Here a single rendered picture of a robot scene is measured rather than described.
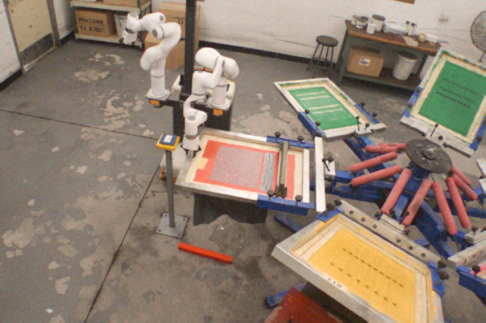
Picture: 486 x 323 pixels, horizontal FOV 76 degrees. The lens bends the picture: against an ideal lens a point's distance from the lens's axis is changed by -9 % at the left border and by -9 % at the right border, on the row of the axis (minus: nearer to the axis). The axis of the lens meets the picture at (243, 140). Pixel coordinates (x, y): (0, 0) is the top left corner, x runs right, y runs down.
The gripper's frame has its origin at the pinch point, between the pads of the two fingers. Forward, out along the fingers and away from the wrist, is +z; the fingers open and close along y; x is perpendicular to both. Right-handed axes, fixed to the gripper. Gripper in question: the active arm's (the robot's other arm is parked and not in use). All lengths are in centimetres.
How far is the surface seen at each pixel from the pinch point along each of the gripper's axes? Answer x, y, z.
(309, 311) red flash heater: 96, -75, -13
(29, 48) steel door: -238, 316, 73
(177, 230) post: -7, 13, 97
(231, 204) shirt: 20.7, -31.6, 17.4
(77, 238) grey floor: 22, 92, 98
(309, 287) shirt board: 76, -79, 3
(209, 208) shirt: 21.5, -18.1, 24.0
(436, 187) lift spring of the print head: 20, -145, -26
